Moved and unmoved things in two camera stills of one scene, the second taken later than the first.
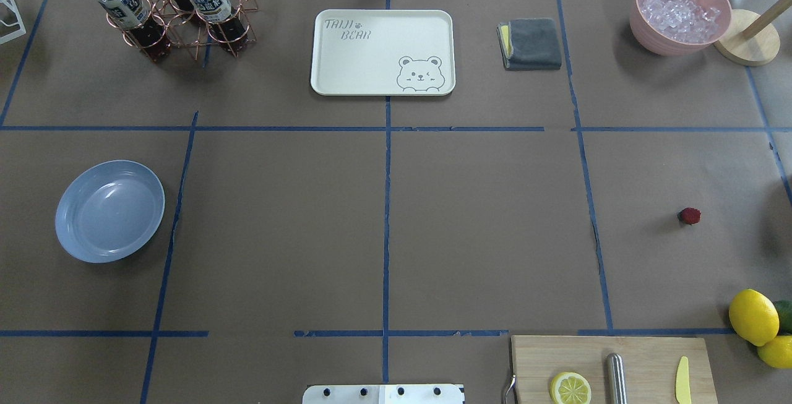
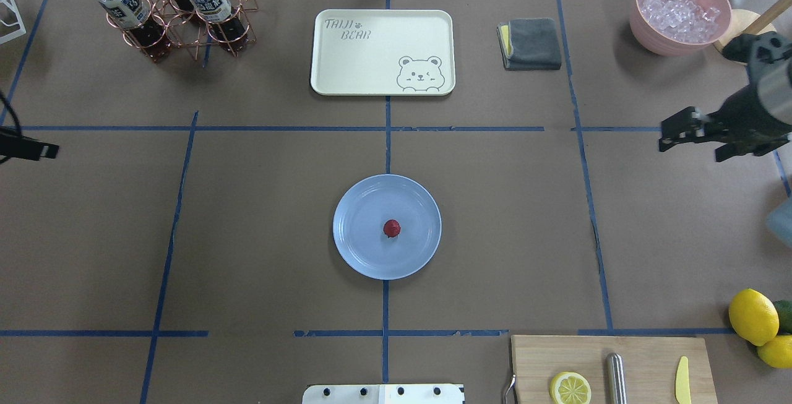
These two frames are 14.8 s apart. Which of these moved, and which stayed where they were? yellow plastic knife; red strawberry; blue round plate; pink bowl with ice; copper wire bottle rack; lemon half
Moved: red strawberry; blue round plate
Stayed: yellow plastic knife; lemon half; copper wire bottle rack; pink bowl with ice
